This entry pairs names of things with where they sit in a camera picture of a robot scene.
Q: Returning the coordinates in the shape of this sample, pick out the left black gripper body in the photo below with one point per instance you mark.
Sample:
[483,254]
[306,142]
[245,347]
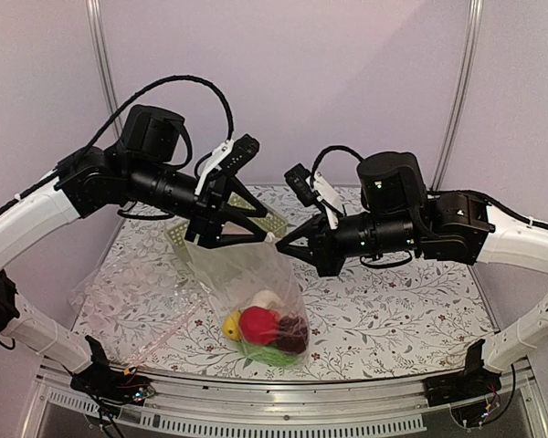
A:
[204,215]

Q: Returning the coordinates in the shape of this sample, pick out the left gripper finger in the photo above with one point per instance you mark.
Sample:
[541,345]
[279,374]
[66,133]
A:
[255,208]
[247,232]

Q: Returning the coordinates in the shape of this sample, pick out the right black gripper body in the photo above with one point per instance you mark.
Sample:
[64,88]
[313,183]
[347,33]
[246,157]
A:
[331,257]

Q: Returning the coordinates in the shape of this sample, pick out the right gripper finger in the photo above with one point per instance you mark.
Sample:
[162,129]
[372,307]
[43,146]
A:
[300,252]
[299,238]

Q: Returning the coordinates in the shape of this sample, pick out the clear zip top bag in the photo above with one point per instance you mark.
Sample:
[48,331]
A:
[253,290]

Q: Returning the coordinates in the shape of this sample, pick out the white toy garlic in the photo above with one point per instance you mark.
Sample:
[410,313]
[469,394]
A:
[267,299]

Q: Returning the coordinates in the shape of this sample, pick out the dark red toy fruit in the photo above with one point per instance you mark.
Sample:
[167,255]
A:
[293,335]

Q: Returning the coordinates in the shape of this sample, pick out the red toy apple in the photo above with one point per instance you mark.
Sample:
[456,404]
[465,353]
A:
[258,326]

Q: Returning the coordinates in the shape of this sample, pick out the yellow toy mango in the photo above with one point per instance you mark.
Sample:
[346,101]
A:
[230,326]

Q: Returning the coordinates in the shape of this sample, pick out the green toy bitter gourd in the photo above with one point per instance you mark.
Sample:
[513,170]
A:
[268,355]

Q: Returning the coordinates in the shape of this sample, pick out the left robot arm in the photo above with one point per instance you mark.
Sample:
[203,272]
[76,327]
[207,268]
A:
[138,168]

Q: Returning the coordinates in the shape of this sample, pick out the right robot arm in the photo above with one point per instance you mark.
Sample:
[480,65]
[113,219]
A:
[401,215]

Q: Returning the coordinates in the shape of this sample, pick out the left clear dotted bag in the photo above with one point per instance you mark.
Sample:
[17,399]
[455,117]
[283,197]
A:
[134,302]

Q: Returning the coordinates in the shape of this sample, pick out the green perforated plastic basket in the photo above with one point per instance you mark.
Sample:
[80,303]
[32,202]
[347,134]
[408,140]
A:
[272,222]

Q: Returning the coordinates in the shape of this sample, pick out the floral table mat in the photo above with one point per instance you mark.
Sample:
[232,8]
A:
[414,319]

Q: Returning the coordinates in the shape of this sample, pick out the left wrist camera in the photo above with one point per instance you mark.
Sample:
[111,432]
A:
[227,159]

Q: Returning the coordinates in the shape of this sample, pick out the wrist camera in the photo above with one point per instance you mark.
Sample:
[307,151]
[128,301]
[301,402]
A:
[227,159]
[313,189]

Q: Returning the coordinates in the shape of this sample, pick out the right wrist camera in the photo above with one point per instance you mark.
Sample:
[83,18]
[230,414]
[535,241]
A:
[313,189]

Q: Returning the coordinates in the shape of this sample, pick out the front aluminium rail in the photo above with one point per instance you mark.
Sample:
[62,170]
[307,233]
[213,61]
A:
[188,405]

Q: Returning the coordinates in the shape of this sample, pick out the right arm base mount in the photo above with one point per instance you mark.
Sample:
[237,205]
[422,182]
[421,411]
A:
[472,381]

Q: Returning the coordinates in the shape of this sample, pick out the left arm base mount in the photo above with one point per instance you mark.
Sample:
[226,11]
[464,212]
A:
[100,380]

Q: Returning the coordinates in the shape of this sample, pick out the left aluminium frame post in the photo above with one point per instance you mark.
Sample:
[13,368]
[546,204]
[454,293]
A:
[98,40]

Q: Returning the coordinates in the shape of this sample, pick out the aluminium frame post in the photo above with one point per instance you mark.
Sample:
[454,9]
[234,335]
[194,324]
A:
[98,40]
[461,91]

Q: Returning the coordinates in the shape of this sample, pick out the right aluminium frame post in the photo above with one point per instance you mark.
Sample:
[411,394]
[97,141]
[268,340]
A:
[461,91]

